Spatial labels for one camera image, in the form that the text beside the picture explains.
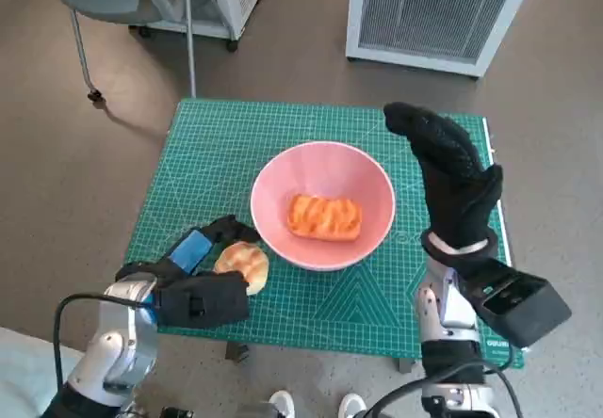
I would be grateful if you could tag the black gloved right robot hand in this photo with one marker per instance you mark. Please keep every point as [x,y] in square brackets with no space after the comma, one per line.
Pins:
[452,192]

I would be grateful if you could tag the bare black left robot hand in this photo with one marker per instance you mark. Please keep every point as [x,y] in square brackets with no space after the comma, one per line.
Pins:
[188,253]

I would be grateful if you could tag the round toy bread bun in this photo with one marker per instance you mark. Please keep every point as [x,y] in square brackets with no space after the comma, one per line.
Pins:
[245,260]

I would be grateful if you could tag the pink bowl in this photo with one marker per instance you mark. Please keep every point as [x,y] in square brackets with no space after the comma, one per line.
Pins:
[330,173]

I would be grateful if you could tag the long orange toy bread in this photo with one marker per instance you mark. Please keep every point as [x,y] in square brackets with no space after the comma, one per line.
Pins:
[325,218]

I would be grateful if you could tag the green cutting mat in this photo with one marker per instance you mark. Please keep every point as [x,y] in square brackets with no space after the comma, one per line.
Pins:
[330,314]

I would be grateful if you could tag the person's white shoe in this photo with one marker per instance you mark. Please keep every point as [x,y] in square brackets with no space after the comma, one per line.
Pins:
[281,405]
[353,406]

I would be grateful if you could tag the white cabinet with mesh grille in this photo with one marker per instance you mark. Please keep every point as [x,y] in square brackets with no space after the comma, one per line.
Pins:
[443,13]

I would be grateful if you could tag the person's leg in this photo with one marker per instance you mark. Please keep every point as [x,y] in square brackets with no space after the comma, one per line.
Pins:
[28,375]

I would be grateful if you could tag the white metal pole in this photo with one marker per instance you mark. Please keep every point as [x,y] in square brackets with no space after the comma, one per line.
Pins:
[190,36]

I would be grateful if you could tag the white cabinet on casters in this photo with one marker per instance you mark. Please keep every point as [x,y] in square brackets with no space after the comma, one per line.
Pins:
[226,4]

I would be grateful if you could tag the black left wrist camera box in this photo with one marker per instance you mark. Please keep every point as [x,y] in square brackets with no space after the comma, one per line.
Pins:
[202,300]

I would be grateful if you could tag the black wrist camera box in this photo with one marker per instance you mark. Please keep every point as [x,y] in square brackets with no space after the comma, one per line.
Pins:
[523,305]
[202,300]

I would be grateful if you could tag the dark table leg bracket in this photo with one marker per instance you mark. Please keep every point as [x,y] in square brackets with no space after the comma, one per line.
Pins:
[237,352]
[406,364]

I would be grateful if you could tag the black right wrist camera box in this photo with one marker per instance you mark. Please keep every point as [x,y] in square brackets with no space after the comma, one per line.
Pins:
[523,305]

